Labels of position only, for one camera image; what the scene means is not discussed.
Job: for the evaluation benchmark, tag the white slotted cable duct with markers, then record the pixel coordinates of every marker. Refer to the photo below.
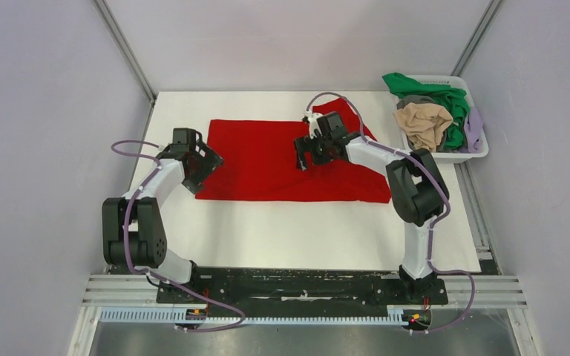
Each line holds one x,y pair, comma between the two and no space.
184,316

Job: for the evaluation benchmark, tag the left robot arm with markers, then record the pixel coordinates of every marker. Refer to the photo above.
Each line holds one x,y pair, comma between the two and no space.
133,233

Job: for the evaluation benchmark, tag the red t shirt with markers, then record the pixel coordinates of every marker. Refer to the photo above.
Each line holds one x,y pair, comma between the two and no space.
259,164

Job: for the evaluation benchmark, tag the grey t shirt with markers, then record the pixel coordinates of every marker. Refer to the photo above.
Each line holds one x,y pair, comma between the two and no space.
415,99

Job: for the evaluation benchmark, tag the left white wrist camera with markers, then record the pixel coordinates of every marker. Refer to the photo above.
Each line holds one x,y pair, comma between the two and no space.
162,146

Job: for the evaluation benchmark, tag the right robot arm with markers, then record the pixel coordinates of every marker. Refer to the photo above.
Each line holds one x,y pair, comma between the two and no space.
418,192

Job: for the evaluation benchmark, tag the beige t shirt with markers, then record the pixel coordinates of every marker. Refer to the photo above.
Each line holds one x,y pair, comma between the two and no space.
424,124

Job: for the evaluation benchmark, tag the aluminium frame rail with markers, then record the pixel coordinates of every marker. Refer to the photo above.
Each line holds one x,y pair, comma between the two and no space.
119,291

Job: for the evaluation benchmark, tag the lilac t shirt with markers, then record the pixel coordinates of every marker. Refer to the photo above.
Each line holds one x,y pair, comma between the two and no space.
473,126

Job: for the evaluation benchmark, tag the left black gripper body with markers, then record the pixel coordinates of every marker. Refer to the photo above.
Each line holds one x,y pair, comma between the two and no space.
200,167

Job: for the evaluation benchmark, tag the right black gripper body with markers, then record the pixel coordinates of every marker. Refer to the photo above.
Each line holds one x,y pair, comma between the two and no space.
323,154

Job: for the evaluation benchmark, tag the green t shirt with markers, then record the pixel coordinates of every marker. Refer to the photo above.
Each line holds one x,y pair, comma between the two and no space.
451,98

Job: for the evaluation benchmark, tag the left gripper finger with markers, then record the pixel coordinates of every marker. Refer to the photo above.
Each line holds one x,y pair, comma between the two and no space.
208,158
194,180

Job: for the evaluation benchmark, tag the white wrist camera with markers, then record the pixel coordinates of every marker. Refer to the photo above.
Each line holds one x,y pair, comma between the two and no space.
311,119
162,146

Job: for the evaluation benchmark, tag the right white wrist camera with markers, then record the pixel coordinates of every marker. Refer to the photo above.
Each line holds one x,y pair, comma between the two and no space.
311,119

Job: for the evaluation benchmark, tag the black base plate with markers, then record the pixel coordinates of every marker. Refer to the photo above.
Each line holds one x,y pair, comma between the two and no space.
265,292

